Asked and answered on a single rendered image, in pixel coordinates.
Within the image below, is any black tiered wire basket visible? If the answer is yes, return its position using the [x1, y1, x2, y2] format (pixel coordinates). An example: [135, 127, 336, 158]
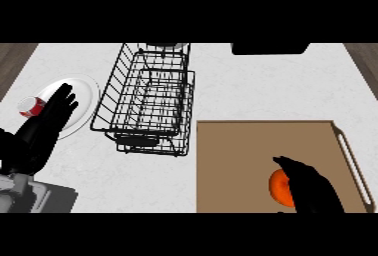
[89, 42, 197, 157]

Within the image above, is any red and white can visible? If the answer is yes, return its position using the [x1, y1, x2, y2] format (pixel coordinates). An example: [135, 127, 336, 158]
[17, 96, 48, 118]

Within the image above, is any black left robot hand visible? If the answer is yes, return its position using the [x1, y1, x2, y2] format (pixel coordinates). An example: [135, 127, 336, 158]
[0, 82, 80, 176]

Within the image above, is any black appliance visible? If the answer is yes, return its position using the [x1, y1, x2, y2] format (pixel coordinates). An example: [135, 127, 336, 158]
[231, 42, 312, 56]

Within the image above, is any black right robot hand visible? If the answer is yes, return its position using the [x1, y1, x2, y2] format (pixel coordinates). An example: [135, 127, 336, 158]
[272, 155, 347, 214]

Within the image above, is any brown wooden tray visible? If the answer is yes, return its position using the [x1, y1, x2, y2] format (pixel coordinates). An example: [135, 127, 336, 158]
[197, 120, 377, 214]

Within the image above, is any orange squash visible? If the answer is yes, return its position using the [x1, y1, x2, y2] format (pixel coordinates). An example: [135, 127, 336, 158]
[268, 168, 297, 208]

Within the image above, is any white plate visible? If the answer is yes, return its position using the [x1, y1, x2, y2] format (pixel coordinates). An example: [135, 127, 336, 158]
[37, 77, 102, 140]

